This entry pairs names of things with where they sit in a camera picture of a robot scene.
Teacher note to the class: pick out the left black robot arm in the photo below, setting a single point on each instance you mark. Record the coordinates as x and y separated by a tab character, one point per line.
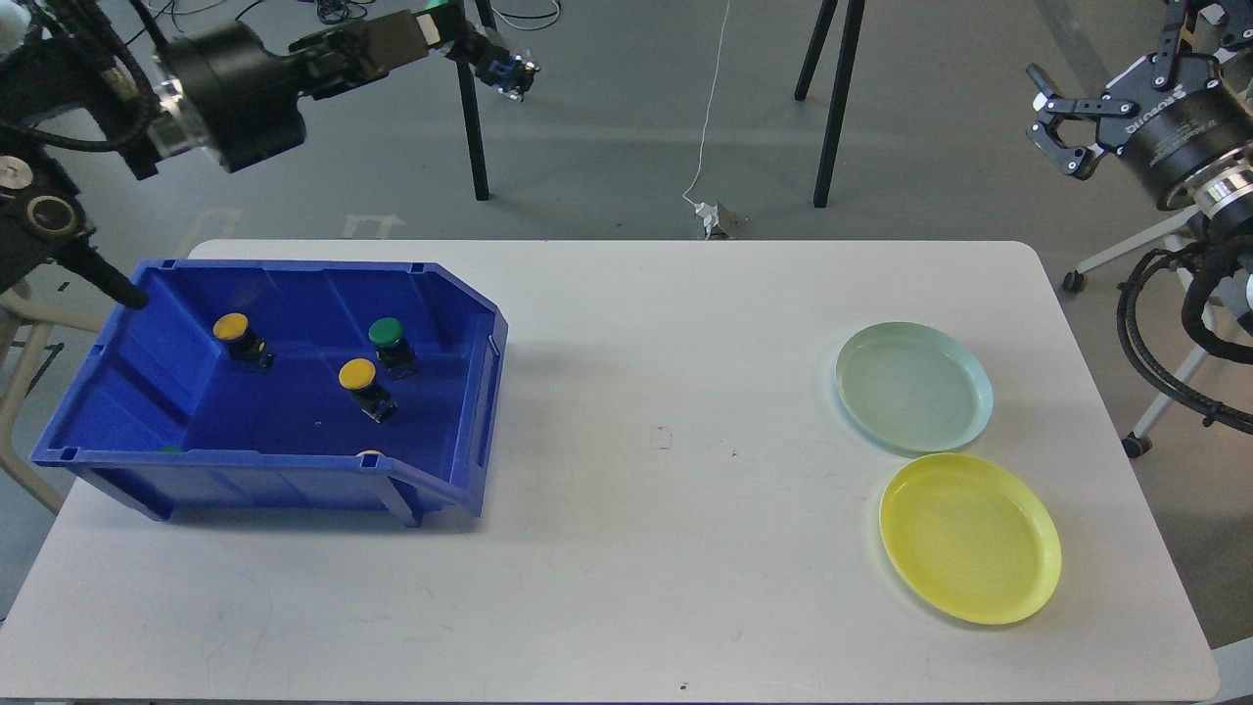
71	82

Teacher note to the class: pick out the black tripod legs left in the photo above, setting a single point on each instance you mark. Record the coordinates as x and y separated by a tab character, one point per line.
472	51

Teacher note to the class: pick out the light green plate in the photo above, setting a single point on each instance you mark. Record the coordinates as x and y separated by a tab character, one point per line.
912	389

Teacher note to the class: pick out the blue plastic bin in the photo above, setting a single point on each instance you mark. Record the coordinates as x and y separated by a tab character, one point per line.
159	417

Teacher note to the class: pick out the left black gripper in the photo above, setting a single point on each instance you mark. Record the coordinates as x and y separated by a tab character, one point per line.
223	92

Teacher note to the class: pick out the green push button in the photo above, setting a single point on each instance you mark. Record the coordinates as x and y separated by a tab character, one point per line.
513	76
392	350

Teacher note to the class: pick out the yellow push button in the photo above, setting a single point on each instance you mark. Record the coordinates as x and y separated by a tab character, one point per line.
243	344
359	378

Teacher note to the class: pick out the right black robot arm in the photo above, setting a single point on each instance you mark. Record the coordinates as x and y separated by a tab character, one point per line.
1218	262

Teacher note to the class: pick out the black tripod legs right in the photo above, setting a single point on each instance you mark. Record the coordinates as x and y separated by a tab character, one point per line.
842	82

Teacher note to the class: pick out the black tripod legs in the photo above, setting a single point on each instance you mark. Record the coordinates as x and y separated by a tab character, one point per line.
842	82
472	51

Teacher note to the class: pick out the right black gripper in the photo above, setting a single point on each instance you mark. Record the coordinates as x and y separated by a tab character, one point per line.
1162	137

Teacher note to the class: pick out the yellow plate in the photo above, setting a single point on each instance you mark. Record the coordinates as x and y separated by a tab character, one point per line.
970	539

